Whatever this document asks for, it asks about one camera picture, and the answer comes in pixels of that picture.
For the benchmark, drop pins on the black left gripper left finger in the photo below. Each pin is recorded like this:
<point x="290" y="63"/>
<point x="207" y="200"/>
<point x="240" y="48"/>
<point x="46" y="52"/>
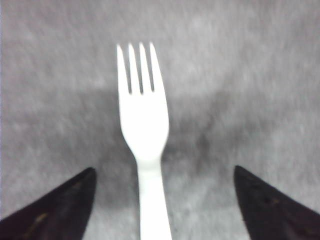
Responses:
<point x="61" y="214"/>

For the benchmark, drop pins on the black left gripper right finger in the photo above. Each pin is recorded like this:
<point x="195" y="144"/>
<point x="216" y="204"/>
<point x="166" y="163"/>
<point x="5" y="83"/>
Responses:
<point x="269" y="214"/>

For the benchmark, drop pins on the white plastic fork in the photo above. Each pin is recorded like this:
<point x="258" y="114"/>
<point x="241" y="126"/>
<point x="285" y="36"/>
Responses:
<point x="144" y="122"/>

